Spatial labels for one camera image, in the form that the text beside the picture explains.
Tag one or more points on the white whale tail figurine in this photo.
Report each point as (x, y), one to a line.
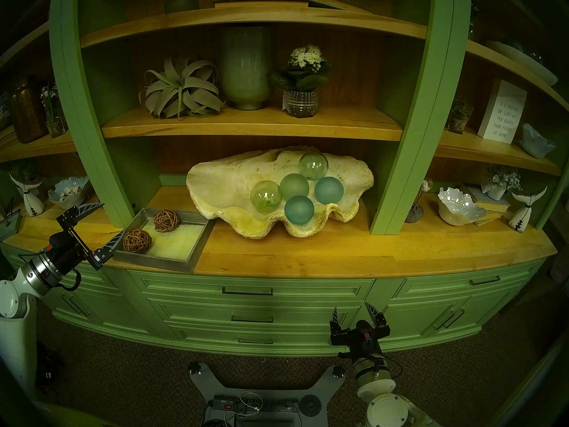
(522, 215)
(31, 199)

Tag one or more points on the pale blue wavy bowl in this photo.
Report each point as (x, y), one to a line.
(535, 143)

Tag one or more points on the white shell-shaped bowl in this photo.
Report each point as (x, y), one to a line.
(458, 208)

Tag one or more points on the green wooden bookcase cabinet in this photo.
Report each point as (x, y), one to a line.
(426, 119)

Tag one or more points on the small bird figurine on stone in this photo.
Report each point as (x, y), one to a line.
(415, 212)

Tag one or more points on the leaning old book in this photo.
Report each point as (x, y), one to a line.
(329, 1)

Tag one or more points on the black power strip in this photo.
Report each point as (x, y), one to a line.
(275, 406)

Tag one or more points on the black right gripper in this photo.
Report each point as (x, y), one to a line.
(360, 337)

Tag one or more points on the clear pale glass ball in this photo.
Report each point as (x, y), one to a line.
(313, 165)

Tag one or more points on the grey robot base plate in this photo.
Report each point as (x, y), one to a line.
(209, 381)

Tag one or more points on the dark green sphere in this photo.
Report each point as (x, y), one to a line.
(181, 3)

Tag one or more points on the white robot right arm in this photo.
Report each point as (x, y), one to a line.
(386, 410)

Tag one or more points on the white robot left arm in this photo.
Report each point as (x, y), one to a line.
(13, 297)

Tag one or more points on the tall green ceramic vase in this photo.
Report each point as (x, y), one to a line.
(244, 68)

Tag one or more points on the white flowers in glass pot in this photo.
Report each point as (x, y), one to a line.
(302, 74)

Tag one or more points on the flat tan book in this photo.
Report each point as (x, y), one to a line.
(262, 4)

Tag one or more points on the clear green glass ball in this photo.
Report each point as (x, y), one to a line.
(265, 196)

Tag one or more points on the tan old book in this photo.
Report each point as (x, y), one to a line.
(494, 215)

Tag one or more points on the grey metal tray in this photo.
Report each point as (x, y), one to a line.
(178, 246)

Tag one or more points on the giant clam shell bowl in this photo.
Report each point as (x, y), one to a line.
(222, 190)

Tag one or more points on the brown glass jar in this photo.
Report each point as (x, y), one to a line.
(27, 114)

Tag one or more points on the white beach quote sign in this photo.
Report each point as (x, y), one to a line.
(502, 112)

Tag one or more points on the small dark potted plant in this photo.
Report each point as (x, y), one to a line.
(458, 119)

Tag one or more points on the grey-green air plant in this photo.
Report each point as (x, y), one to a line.
(182, 90)

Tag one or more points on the small flowers in glass vase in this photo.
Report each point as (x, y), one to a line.
(54, 119)

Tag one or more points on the frosted blue glass ball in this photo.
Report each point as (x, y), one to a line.
(299, 210)
(329, 190)

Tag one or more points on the white bowl with seashells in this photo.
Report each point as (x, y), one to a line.
(69, 192)

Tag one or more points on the large white platter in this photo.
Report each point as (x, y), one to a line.
(524, 61)

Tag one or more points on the grey-cover old book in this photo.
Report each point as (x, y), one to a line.
(486, 198)

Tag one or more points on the frosted green glass ball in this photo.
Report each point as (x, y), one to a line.
(293, 185)

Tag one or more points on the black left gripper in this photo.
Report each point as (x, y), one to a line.
(66, 250)

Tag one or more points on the brown wicker ball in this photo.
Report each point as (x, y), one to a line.
(166, 220)
(137, 241)

